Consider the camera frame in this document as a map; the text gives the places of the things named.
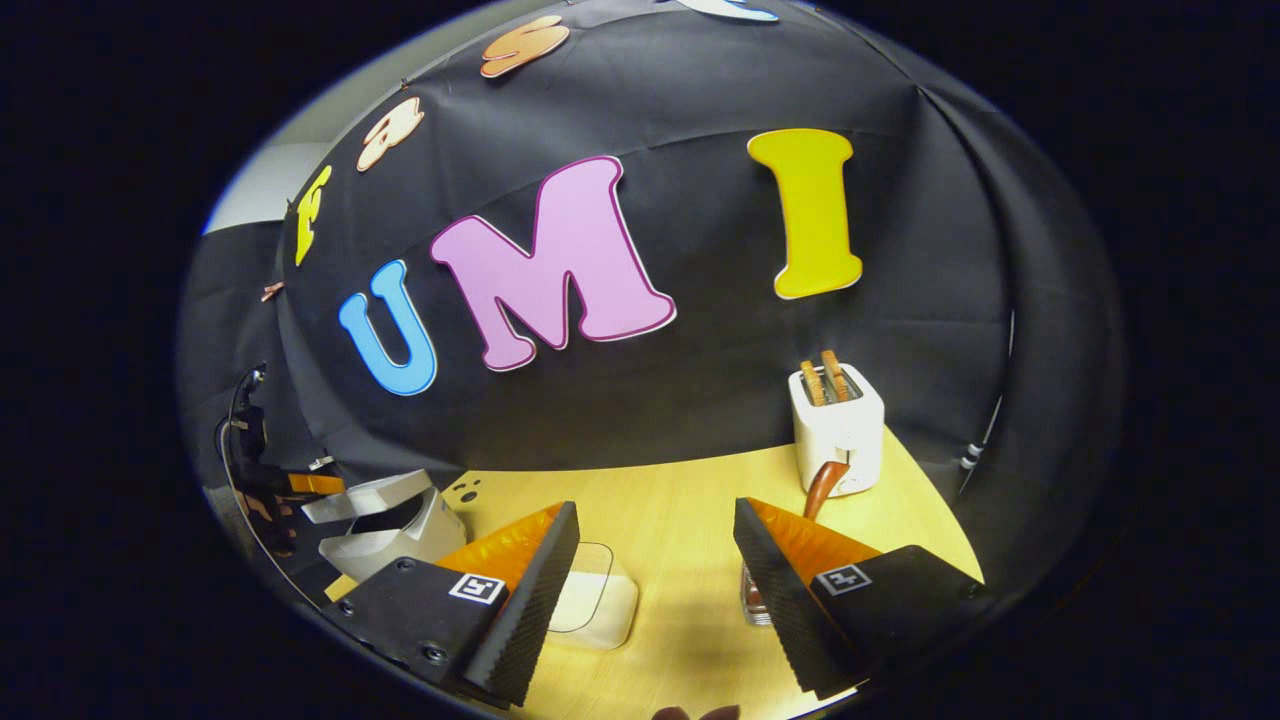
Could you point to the white toaster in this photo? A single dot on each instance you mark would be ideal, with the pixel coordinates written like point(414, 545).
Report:
point(840, 430)

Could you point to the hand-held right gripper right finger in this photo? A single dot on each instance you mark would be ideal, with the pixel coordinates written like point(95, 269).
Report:
point(780, 610)

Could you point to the copper cloth clip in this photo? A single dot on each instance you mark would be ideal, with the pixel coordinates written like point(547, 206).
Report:
point(272, 291)

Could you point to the brown wooden spoon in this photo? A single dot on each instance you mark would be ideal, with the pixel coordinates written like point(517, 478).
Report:
point(825, 480)

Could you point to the black backdrop cloth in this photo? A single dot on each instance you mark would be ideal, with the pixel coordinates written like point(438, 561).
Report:
point(700, 400)

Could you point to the toast slice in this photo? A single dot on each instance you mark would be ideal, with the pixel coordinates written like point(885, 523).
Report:
point(812, 383)
point(836, 375)

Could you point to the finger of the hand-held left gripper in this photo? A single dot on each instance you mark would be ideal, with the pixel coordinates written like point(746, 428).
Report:
point(318, 484)

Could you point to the white rice cooker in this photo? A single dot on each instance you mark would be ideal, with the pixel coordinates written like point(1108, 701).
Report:
point(400, 545)

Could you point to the clear box of rice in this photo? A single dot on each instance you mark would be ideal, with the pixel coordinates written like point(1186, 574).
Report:
point(600, 610)

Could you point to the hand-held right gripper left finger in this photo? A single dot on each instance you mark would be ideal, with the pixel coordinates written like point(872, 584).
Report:
point(525, 620)

